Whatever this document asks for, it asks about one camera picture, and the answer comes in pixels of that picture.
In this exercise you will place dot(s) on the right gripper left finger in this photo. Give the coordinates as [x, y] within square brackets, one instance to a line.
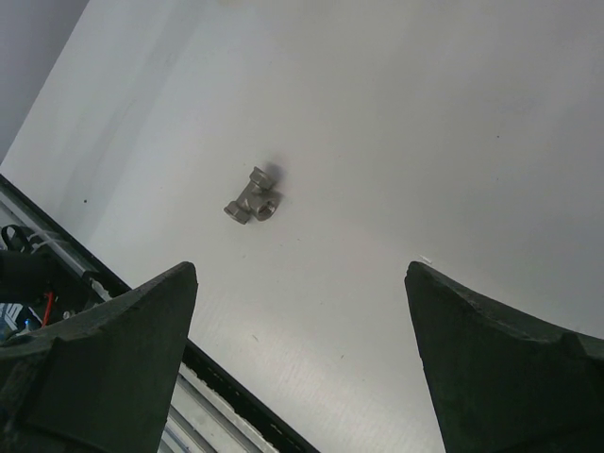
[102, 380]

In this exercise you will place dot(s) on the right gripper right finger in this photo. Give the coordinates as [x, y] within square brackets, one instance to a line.
[499, 379]

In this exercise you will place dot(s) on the metal tee pipe fitting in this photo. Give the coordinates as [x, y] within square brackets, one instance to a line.
[258, 200]

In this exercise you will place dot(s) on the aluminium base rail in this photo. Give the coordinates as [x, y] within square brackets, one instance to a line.
[47, 276]

